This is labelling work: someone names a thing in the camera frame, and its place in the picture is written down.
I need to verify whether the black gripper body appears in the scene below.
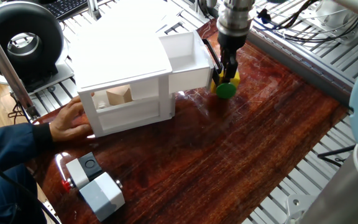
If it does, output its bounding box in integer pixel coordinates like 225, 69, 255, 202
218, 32, 248, 59

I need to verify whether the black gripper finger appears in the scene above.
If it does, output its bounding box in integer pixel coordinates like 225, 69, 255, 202
227, 56, 239, 86
220, 55, 231, 85

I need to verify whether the yellow grey box green button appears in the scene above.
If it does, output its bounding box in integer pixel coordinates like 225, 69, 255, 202
210, 68, 241, 100

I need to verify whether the white drawer with black handle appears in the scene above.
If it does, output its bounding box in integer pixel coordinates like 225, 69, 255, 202
158, 30, 224, 94

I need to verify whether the white plastic drawer cabinet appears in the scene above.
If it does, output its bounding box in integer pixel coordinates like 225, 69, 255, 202
68, 29, 176, 138

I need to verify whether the forearm in blue sleeve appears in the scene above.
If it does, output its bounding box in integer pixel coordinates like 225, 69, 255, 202
0, 122, 55, 184

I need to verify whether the white plain drawer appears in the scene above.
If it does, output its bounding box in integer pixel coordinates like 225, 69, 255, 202
97, 98, 161, 131

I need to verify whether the person's bare hand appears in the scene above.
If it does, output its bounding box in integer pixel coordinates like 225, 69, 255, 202
48, 91, 96, 142

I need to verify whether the glossy brown wooden board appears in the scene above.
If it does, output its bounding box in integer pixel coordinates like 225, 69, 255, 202
26, 19, 349, 224

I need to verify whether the silver plate with white cylinder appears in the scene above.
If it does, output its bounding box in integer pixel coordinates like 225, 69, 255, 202
296, 0, 358, 44

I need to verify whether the white paper sheet pile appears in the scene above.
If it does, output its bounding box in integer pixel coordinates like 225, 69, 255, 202
65, 0, 204, 37

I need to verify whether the brown cardboard piece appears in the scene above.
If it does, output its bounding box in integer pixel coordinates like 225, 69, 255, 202
106, 84, 134, 106

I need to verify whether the black keyboard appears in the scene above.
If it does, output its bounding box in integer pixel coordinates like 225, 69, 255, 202
44, 0, 89, 21

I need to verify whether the grey white box metal button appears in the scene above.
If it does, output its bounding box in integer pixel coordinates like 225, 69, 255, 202
78, 172, 126, 222

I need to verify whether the white black box red button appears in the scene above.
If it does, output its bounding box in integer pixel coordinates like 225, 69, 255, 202
61, 151, 104, 193

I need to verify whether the black cable bundle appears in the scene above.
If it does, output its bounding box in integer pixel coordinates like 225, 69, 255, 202
255, 0, 358, 43

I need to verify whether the grey aluminium frame rail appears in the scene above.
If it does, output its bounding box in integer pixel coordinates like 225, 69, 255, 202
247, 29, 354, 106

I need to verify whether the thick black cable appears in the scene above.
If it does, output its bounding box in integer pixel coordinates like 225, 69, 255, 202
317, 144, 357, 167

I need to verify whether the short aluminium post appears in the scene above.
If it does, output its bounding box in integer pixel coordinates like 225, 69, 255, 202
87, 0, 103, 22

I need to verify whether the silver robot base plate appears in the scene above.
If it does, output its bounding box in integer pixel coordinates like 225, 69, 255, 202
286, 194, 316, 224

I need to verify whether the long aluminium frame post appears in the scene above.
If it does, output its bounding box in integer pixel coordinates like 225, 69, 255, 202
0, 12, 40, 121

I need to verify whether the thin black cable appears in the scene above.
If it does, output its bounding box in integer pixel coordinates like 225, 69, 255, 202
0, 151, 62, 224

